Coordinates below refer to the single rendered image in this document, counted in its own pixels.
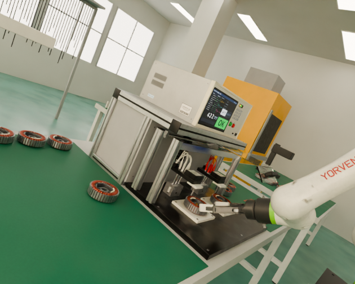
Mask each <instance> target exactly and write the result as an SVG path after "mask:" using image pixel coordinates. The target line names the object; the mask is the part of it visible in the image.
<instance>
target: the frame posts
mask: <svg viewBox="0 0 355 284"><path fill-rule="evenodd" d="M164 132H165V130H164V129H163V128H160V127H157V129H156V131H155V133H154V136H153V138H152V141H151V142H150V145H149V147H148V150H147V152H146V154H145V156H144V159H143V161H142V163H141V165H140V167H139V170H138V172H137V174H136V176H135V179H134V181H133V183H132V186H131V187H132V188H134V190H140V188H141V186H142V184H143V182H144V180H145V177H146V175H147V173H148V171H149V169H150V166H151V164H152V162H153V160H154V158H155V155H156V153H157V150H158V148H159V146H160V144H161V142H162V139H163V134H164ZM183 142H184V141H183V140H182V139H179V138H178V137H174V139H173V141H172V143H171V145H170V147H169V149H168V152H167V154H166V156H165V158H164V160H163V162H162V165H161V167H160V169H159V172H158V174H157V176H156V178H155V180H154V183H153V185H152V187H151V189H150V191H149V193H148V196H147V198H146V200H147V201H149V203H155V202H156V200H157V198H158V195H159V193H160V191H161V189H162V187H163V185H164V183H165V180H166V178H167V176H168V173H169V172H170V170H171V168H172V165H173V163H174V161H175V159H176V156H177V154H178V152H179V150H180V148H181V146H182V144H183ZM223 159H224V157H220V156H218V157H217V159H216V162H215V163H214V165H213V168H214V166H215V164H216V166H215V169H214V171H218V169H219V167H220V165H221V163H222V161H223ZM241 159H242V158H241V157H238V159H234V160H233V162H232V164H231V166H230V168H229V170H228V172H227V174H226V176H225V177H226V179H225V182H224V185H226V188H227V186H228V184H229V182H230V180H231V178H232V176H233V174H234V172H235V170H236V168H237V166H238V164H239V162H240V160H241ZM212 181H213V180H211V179H209V178H207V179H206V181H205V184H207V185H208V187H210V185H211V183H212ZM226 188H220V187H219V189H218V191H217V193H216V194H220V195H222V196H223V194H224V192H225V190H226Z"/></svg>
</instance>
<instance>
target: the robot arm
mask: <svg viewBox="0 0 355 284"><path fill-rule="evenodd" d="M352 188H355V148H354V149H352V150H351V151H350V152H348V153H346V154H345V155H343V156H341V157H340V158H338V159H336V160H335V161H333V162H331V163H329V164H328V165H326V166H324V167H322V168H320V169H319V170H317V171H315V172H313V173H311V174H308V175H306V176H304V177H301V178H300V179H297V180H295V181H292V182H290V183H288V184H285V185H282V186H280V187H278V188H277V189H275V190H274V192H273V193H272V195H271V198H265V197H264V196H263V197H262V198H257V200H254V199H248V200H247V201H246V202H245V204H244V203H235V202H234V203H229V202H215V204H213V205H208V204H199V211H202V212H212V213H220V214H245V217H246V218H247V219H250V220H256V221H257V222H258V223H260V224H263V228H266V224H276V225H283V226H287V227H290V228H294V229H298V230H303V229H307V228H309V227H311V226H312V225H313V223H314V222H315V219H316V211H315V208H317V207H318V206H320V205H322V204H323V203H325V202H327V201H329V200H331V199H332V198H334V197H336V196H338V195H340V194H342V193H344V192H346V191H348V190H350V189H352ZM352 241H353V244H354V246H355V226H354V229H353V231H352ZM352 284H355V281H354V282H353V283H352Z"/></svg>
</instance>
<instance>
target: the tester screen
mask: <svg viewBox="0 0 355 284"><path fill-rule="evenodd" d="M236 105H237V102H235V101H233V100H232V99H230V98H229V97H227V96H225V95H224V94H222V93H221V92H219V91H217V90H216V89H214V90H213V92H212V95H211V97H210V99H209V101H208V103H207V105H206V107H205V109H204V112H203V114H202V116H201V118H202V117H203V118H206V119H209V120H211V121H214V122H215V123H216V121H217V120H218V118H219V117H221V118H224V119H226V120H227V121H229V119H230V118H227V117H225V116H222V115H221V114H220V113H221V111H222V110H223V109H225V110H227V111H229V112H231V113H233V111H234V109H235V107H236ZM208 112H210V113H212V114H214V118H213V119H211V118H208V117H206V116H207V114H208ZM201 118H200V120H199V122H200V123H203V124H206V125H208V126H211V127H214V128H217V129H220V128H218V127H215V126H214V125H215V123H214V125H212V124H209V123H206V122H204V121H201ZM220 130H223V129H220ZM223 131H224V130H223Z"/></svg>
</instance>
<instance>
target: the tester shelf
mask: <svg viewBox="0 0 355 284"><path fill-rule="evenodd" d="M113 97H114V98H116V99H118V100H119V101H121V102H123V103H125V104H126V105H128V106H130V107H132V108H133V109H135V110H137V111H138V112H140V113H142V114H143V115H145V116H147V117H149V118H150V119H152V120H154V121H155V122H157V123H159V124H160V125H162V126H164V127H165V128H167V129H169V130H170V131H172V132H174V133H176V134H179V135H183V136H187V137H192V138H195V139H199V140H203V141H208V142H211V143H215V144H219V145H223V146H226V147H231V148H235V149H239V150H244V149H245V147H246V145H247V144H246V143H244V142H242V141H240V140H238V139H232V138H230V137H227V136H224V135H221V134H217V133H214V132H211V131H208V130H205V129H202V128H199V127H196V126H193V125H192V124H190V123H188V122H186V121H184V120H183V119H181V118H179V117H177V116H175V115H173V114H171V113H169V112H167V111H165V110H164V109H162V108H160V107H158V106H156V105H154V104H152V103H150V102H148V101H146V100H145V99H143V98H141V97H139V96H137V95H134V94H132V93H129V92H127V91H124V90H121V89H118V88H115V90H114V93H113Z"/></svg>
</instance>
